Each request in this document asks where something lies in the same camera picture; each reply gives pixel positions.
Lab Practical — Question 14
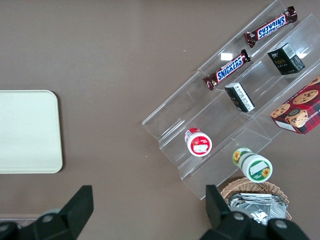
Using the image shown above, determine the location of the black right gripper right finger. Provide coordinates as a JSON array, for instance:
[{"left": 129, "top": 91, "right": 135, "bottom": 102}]
[{"left": 199, "top": 184, "right": 252, "bottom": 240}]

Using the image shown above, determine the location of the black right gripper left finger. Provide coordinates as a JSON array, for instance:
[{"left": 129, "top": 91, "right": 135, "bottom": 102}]
[{"left": 18, "top": 184, "right": 95, "bottom": 240}]

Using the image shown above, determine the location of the light wicker basket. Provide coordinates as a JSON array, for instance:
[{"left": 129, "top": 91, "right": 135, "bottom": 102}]
[{"left": 220, "top": 176, "right": 293, "bottom": 222}]

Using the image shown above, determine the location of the cream rectangular plastic tray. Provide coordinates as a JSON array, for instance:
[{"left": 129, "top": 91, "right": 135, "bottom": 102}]
[{"left": 0, "top": 89, "right": 63, "bottom": 175}]

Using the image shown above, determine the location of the silver foil wrapped package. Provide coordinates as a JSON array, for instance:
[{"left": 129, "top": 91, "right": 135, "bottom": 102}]
[{"left": 228, "top": 192, "right": 290, "bottom": 226}]

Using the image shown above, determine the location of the green lid sunflower cup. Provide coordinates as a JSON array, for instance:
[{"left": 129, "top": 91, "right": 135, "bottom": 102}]
[{"left": 231, "top": 147, "right": 274, "bottom": 185}]

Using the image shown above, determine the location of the red lid yogurt cup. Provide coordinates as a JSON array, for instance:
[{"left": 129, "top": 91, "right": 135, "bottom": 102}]
[{"left": 184, "top": 127, "right": 213, "bottom": 158}]

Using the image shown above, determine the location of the clear acrylic stepped shelf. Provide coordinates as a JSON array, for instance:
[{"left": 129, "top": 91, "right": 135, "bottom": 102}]
[{"left": 141, "top": 0, "right": 320, "bottom": 201}]

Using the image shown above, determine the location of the small black carton box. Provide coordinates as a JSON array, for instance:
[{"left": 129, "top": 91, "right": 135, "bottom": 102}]
[
  {"left": 267, "top": 42, "right": 306, "bottom": 76},
  {"left": 224, "top": 82, "right": 256, "bottom": 114}
]

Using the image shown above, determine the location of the red plaid cookie box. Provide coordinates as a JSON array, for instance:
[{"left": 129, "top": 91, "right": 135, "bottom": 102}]
[{"left": 269, "top": 74, "right": 320, "bottom": 135}]

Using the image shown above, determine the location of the Snickers chocolate bar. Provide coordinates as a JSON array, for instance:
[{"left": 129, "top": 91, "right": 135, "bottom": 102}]
[
  {"left": 202, "top": 49, "right": 252, "bottom": 91},
  {"left": 244, "top": 6, "right": 298, "bottom": 49}
]

